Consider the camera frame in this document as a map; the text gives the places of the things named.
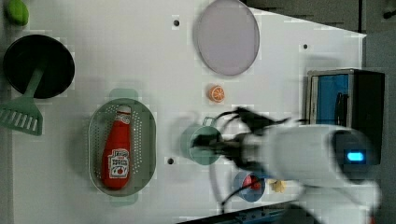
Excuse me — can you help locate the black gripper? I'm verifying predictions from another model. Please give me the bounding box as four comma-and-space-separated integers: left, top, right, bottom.
192, 133, 263, 170

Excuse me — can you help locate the red ketchup bottle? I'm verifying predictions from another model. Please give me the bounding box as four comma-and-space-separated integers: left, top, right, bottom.
101, 105, 131, 189

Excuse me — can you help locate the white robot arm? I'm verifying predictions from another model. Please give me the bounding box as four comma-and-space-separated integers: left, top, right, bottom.
192, 124, 381, 224

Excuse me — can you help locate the green strainer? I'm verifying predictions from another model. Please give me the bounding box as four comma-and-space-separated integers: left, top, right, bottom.
88, 89, 156, 206

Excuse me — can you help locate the green mug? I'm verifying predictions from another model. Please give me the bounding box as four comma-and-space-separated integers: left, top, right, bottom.
180, 117, 222, 165

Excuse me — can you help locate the red strawberry toy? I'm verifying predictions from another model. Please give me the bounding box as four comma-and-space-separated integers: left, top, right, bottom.
243, 175, 262, 190

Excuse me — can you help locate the orange slice toy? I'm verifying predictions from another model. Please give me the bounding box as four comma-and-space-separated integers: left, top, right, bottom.
207, 85, 225, 103

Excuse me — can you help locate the blue bowl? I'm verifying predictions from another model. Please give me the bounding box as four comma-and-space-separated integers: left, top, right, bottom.
233, 172, 265, 203

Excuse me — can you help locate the peeled banana toy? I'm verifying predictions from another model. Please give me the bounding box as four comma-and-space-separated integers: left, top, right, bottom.
268, 179, 286, 193

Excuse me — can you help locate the grey round plate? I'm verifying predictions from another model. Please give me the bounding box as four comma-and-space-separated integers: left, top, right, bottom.
194, 0, 261, 76

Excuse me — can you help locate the silver toaster oven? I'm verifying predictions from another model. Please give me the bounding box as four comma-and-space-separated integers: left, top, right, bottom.
304, 68, 385, 165

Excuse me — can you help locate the green slotted spatula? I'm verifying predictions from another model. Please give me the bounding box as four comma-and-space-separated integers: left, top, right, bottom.
0, 68, 44, 136

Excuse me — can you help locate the black round pan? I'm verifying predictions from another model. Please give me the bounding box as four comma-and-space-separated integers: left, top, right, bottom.
3, 35, 76, 99

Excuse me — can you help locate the green lime toy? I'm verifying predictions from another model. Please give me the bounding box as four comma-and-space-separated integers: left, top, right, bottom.
6, 0, 29, 26

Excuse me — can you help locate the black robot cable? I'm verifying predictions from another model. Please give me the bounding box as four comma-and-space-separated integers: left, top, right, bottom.
209, 106, 309, 216

